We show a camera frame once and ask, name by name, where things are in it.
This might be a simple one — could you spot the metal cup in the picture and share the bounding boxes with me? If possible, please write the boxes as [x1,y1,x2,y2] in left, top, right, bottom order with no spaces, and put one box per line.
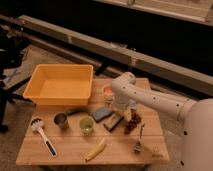
[54,113,69,129]

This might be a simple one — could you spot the yellow plastic bin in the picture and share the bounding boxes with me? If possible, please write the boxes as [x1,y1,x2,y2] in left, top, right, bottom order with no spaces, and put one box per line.
[23,64,93,106]

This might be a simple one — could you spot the black tripod stand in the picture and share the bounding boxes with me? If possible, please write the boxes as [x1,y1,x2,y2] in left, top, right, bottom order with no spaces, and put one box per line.
[0,26,30,133]

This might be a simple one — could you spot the yellow banana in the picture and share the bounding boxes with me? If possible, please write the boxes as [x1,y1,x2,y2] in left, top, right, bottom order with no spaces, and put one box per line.
[85,138,106,161]

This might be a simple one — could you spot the orange topped white cup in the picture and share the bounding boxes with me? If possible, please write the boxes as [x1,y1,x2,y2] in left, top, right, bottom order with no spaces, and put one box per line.
[103,86,114,102]

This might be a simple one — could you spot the metal fork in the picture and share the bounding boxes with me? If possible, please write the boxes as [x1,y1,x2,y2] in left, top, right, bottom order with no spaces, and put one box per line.
[134,123,145,154]

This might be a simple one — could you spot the crumpled blue cloth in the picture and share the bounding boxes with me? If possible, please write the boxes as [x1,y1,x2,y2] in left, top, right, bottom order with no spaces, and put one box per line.
[129,99,137,109]

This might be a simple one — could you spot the green plastic cup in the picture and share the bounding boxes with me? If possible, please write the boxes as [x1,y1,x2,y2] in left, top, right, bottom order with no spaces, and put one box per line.
[79,117,93,135]

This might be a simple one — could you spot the white dish brush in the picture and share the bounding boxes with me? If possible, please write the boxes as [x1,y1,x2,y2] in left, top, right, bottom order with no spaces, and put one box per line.
[30,118,57,157]

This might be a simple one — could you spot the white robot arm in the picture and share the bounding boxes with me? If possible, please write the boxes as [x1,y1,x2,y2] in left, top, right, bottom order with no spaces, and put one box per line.
[111,72,213,171]

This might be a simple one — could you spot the blue sponge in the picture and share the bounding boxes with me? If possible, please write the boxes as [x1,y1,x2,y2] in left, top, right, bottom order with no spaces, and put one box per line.
[92,107,112,122]

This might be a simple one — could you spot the dark grape bunch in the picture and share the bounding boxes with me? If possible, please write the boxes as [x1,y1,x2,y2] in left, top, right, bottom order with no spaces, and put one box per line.
[124,113,141,134]

